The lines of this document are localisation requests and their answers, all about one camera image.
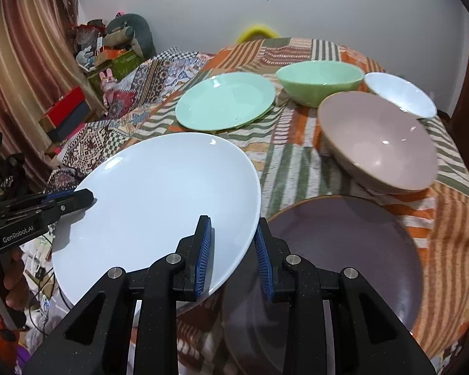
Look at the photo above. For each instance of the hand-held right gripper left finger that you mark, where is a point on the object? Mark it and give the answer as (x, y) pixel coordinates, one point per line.
(204, 258)

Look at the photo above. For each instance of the person's left hand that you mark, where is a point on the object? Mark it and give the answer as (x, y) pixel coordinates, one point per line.
(17, 281)

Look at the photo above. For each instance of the pile of cluttered bags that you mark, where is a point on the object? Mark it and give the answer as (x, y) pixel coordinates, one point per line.
(88, 43)

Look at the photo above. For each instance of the green plate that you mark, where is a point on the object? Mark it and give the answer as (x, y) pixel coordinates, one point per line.
(226, 101)

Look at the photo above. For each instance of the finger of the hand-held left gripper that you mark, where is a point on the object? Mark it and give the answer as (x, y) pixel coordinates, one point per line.
(76, 201)
(60, 193)

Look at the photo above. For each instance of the green bowl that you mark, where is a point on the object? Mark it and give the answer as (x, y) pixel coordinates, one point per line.
(316, 86)

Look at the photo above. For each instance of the purple plate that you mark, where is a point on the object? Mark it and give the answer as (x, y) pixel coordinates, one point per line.
(344, 250)

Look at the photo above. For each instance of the green cardboard box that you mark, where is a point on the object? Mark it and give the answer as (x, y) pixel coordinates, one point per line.
(121, 64)

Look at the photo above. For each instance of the striped patchwork quilt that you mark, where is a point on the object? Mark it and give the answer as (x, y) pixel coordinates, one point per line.
(289, 156)

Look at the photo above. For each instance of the red box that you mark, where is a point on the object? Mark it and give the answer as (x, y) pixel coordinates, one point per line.
(64, 105)

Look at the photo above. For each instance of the patterned blanket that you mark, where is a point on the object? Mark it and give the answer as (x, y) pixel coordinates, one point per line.
(148, 82)

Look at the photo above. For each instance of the yellow round object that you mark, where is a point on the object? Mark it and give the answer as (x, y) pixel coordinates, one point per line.
(254, 30)

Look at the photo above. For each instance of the striped brown curtain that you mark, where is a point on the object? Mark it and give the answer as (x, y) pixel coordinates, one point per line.
(23, 47)

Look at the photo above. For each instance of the white bowl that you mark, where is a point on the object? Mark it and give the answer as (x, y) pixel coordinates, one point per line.
(398, 91)

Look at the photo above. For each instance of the large white plate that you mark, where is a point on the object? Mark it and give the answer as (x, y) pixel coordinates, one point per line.
(160, 203)

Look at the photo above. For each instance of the dark blue box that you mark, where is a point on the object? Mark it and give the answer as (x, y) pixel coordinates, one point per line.
(70, 125)

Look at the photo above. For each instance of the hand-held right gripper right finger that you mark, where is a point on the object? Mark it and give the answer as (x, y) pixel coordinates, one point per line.
(262, 265)

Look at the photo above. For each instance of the grey stuffed toy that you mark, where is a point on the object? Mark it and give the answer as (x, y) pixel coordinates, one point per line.
(136, 31)

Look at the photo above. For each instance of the pink bunny toy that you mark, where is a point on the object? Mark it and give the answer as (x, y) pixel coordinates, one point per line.
(108, 86)

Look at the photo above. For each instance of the pink bowl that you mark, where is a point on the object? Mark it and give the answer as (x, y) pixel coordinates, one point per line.
(375, 140)

